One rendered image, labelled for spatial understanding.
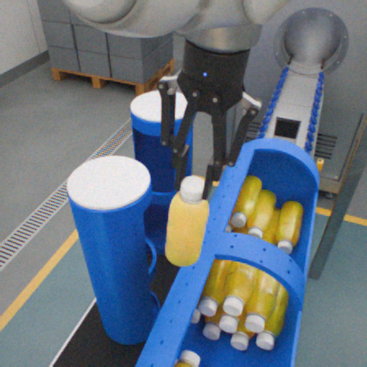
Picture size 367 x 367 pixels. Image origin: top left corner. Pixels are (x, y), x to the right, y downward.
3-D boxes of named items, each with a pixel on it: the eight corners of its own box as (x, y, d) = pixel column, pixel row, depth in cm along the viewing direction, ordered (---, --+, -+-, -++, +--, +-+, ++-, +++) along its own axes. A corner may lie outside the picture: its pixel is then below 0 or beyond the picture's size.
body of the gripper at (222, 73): (261, 36, 43) (244, 105, 49) (193, 20, 44) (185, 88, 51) (247, 61, 37) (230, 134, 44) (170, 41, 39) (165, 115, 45)
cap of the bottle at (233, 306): (246, 306, 76) (245, 314, 75) (233, 310, 78) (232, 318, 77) (233, 296, 75) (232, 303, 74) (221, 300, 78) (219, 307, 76)
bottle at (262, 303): (270, 275, 92) (257, 333, 81) (250, 260, 92) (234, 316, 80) (288, 265, 88) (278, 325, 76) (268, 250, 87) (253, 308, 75)
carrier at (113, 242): (125, 358, 166) (172, 319, 180) (96, 225, 109) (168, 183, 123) (92, 315, 182) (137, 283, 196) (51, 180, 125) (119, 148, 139)
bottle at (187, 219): (188, 274, 65) (200, 213, 54) (157, 256, 68) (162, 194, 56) (206, 250, 70) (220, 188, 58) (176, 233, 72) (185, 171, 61)
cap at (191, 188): (197, 205, 56) (197, 197, 54) (174, 193, 57) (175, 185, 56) (209, 190, 58) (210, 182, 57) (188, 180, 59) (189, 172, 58)
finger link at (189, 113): (202, 93, 44) (192, 88, 44) (176, 158, 52) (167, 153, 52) (212, 79, 46) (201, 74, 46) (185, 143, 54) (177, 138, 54)
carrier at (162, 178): (147, 219, 233) (139, 254, 211) (136, 91, 176) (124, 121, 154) (192, 221, 231) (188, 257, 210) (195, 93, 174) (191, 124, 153)
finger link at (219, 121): (217, 81, 46) (228, 82, 46) (219, 153, 53) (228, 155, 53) (208, 94, 44) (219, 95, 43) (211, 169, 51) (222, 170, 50)
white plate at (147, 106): (136, 89, 175) (137, 92, 176) (124, 118, 154) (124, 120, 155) (194, 91, 173) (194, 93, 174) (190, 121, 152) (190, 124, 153)
